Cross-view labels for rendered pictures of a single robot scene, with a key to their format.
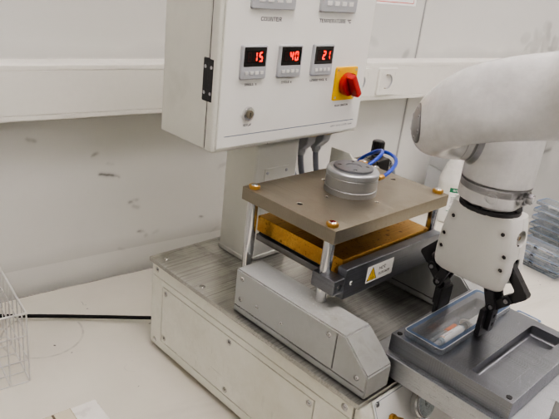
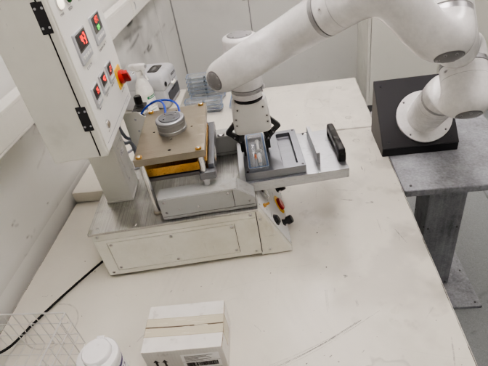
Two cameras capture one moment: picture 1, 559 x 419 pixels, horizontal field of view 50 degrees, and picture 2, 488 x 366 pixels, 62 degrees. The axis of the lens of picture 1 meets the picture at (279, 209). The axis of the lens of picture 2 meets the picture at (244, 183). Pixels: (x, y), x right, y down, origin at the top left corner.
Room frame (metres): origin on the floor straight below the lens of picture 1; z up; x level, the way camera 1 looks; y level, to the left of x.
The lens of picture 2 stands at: (-0.02, 0.43, 1.62)
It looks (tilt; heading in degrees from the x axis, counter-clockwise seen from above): 36 degrees down; 319
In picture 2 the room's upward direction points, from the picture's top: 10 degrees counter-clockwise
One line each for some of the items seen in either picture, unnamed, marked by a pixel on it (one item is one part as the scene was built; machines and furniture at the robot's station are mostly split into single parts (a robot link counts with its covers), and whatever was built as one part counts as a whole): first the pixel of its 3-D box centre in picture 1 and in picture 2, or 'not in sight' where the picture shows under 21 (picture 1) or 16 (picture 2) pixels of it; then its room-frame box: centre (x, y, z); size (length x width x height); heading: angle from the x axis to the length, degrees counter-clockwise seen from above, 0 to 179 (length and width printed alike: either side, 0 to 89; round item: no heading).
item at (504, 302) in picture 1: (496, 314); (270, 139); (0.67, -0.29, 1.03); 0.03 x 0.03 x 0.07; 46
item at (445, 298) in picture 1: (437, 285); (239, 144); (0.73, -0.23, 1.03); 0.03 x 0.03 x 0.07; 46
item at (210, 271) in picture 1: (317, 287); (176, 184); (0.87, -0.08, 0.93); 0.46 x 0.35 x 0.01; 46
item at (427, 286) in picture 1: (424, 272); (210, 144); (0.90, -0.25, 0.96); 0.26 x 0.05 x 0.07; 46
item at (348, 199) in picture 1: (339, 197); (164, 135); (0.89, -0.09, 1.08); 0.31 x 0.24 x 0.13; 136
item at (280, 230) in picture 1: (348, 216); (176, 141); (0.86, -0.11, 1.07); 0.22 x 0.17 x 0.10; 136
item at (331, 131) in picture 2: not in sight; (335, 141); (0.54, -0.42, 0.99); 0.15 x 0.02 x 0.04; 136
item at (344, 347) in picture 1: (307, 322); (207, 197); (0.70, -0.06, 0.96); 0.25 x 0.05 x 0.07; 46
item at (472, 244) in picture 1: (482, 237); (250, 112); (0.70, -0.26, 1.12); 0.10 x 0.08 x 0.11; 46
